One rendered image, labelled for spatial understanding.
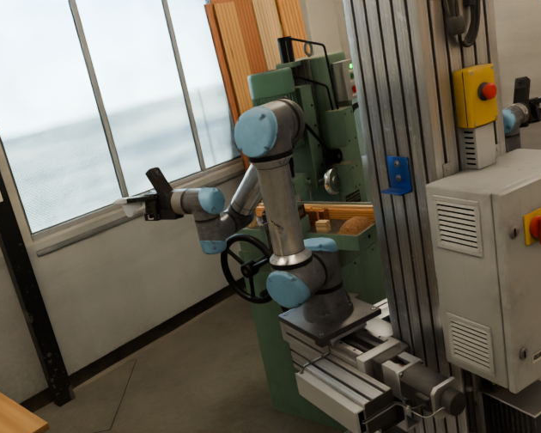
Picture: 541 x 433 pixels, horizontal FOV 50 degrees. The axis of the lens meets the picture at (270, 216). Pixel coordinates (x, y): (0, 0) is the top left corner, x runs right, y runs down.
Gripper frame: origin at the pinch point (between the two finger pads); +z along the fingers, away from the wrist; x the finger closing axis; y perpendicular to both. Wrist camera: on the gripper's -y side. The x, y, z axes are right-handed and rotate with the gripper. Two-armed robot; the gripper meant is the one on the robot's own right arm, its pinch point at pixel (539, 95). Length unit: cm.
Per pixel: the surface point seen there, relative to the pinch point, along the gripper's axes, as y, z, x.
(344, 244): 31, -66, -52
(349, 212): 23, -51, -58
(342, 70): -30, -24, -65
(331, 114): -14, -35, -68
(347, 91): -21, -24, -65
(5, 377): 67, -145, -227
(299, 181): 8, -51, -80
